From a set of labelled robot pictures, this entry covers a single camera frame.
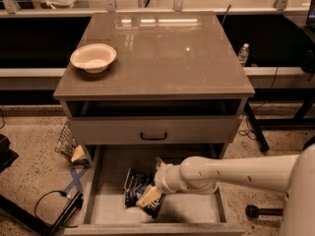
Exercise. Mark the blue Kettle chip bag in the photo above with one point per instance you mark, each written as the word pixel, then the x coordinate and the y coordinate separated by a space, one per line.
pixel 135 185

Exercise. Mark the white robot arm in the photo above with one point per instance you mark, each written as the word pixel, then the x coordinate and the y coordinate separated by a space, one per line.
pixel 292 175

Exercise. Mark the open lower drawer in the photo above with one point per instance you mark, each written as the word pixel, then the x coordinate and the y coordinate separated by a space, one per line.
pixel 104 212

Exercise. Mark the grey drawer cabinet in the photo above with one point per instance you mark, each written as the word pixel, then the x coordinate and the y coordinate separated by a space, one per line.
pixel 168 64

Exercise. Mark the black office chair base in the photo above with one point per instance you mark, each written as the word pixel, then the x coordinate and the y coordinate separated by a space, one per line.
pixel 254 212

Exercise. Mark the black table leg right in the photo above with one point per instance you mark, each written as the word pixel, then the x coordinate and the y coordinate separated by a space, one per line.
pixel 264 147

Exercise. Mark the white paper bowl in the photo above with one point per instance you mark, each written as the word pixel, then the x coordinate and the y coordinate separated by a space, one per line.
pixel 93 58

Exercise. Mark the clear plastic water bottle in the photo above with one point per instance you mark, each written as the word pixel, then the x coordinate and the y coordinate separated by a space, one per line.
pixel 243 54

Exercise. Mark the closed drawer with black handle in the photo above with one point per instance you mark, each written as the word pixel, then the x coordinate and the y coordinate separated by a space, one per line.
pixel 149 131

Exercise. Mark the wire mesh waste basket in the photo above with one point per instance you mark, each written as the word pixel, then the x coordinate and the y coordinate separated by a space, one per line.
pixel 69 148

